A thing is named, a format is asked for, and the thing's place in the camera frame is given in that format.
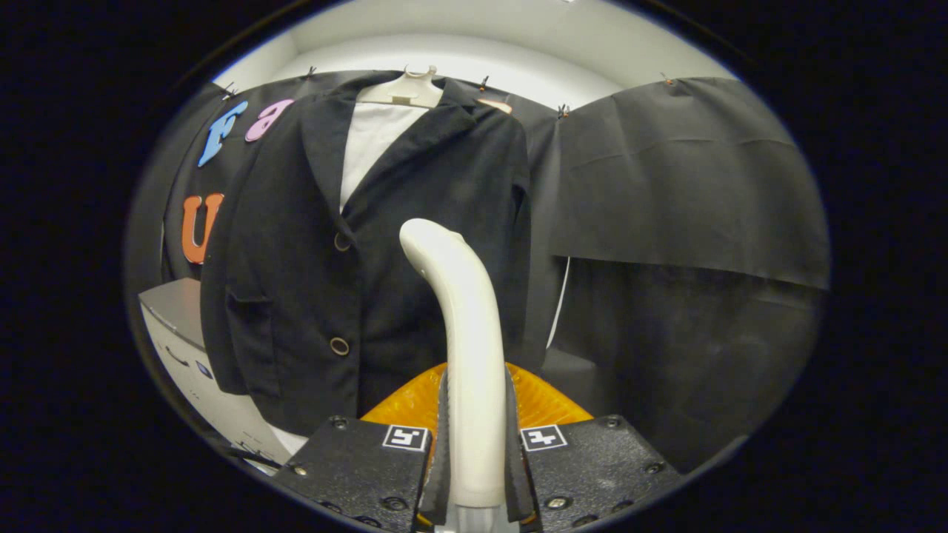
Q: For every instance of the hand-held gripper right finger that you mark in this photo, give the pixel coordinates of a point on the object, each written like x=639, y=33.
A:
x=600, y=466

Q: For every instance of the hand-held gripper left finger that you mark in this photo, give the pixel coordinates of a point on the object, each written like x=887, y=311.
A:
x=355, y=466

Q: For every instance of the black suit jacket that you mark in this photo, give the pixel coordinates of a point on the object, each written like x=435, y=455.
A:
x=296, y=259

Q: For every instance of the grey drawer cabinet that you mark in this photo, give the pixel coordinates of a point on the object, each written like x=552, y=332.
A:
x=174, y=318

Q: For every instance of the black backdrop cloth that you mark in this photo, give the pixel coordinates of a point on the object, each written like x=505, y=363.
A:
x=689, y=207

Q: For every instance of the white mannequin torso on stand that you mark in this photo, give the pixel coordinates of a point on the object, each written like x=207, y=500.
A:
x=374, y=137

